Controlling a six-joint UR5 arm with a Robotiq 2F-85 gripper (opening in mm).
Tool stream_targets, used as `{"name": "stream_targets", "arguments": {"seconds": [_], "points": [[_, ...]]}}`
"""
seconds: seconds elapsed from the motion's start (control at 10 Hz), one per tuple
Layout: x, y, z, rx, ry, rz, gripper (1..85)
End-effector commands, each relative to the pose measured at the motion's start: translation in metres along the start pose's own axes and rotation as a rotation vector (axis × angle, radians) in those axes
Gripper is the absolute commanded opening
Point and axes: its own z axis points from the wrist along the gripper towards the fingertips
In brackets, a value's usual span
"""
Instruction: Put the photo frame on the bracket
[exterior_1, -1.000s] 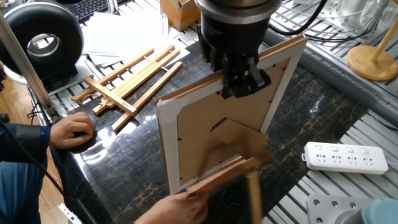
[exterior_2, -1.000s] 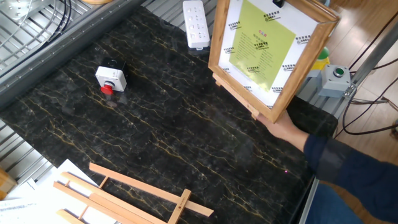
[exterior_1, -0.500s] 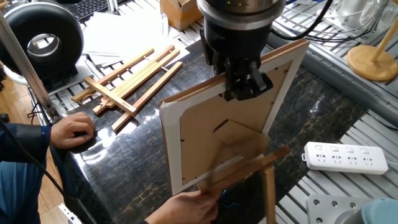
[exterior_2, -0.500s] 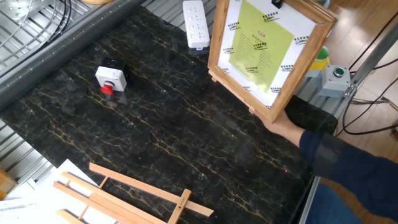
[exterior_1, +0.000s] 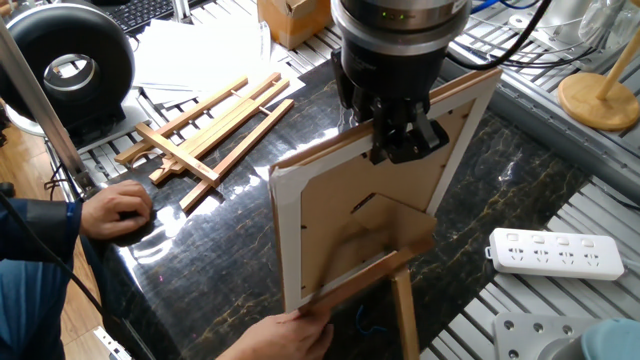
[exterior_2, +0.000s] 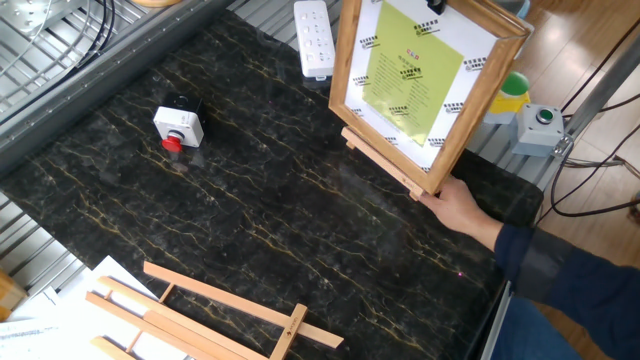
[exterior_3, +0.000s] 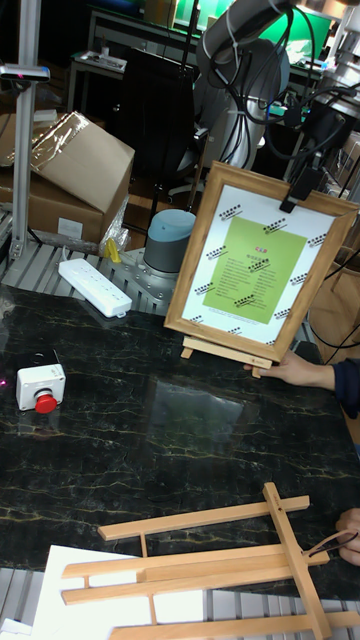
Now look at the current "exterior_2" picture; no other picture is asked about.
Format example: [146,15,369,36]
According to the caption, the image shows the wooden photo frame green print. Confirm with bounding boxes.
[328,0,532,196]

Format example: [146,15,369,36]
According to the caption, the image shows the person's right forearm blue sleeve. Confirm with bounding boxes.
[493,223,640,360]

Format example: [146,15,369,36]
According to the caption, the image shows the person's right hand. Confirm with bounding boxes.
[418,174,505,251]

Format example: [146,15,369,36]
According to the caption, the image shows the yellow box green mushroom button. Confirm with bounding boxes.
[482,70,531,126]

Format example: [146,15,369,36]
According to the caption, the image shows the white power strip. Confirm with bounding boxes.
[293,0,339,81]

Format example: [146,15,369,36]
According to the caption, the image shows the grey box green button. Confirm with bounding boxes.
[508,103,565,159]

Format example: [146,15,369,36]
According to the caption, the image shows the upright wooden easel stand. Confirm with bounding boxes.
[340,125,426,202]

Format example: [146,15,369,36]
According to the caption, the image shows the round wooden disc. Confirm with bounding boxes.
[132,0,184,9]

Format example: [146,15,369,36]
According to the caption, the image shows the white box red button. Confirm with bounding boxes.
[152,92,206,154]

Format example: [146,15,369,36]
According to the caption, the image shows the person's blue jeans leg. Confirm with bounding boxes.
[492,297,584,360]

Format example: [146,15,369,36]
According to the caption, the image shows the large wooden easel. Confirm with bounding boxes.
[84,260,345,360]

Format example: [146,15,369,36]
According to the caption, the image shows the silver perforated metal plate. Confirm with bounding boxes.
[0,0,89,39]

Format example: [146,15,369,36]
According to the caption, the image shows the small cardboard box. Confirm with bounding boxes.
[0,268,29,322]

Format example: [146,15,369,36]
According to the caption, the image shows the white paper sheets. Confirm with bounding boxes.
[0,254,191,360]

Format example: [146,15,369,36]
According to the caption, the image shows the aluminium profile post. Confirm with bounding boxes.
[552,34,640,159]

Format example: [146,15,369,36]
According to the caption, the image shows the grey cable bundle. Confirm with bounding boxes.
[564,153,640,181]

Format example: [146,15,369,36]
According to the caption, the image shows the black looped cable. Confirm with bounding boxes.
[548,122,640,219]

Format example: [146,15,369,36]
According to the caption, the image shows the black cable bundle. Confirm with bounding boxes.
[64,0,117,76]

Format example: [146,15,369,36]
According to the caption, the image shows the grey aluminium frame beam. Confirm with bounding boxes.
[0,0,236,177]

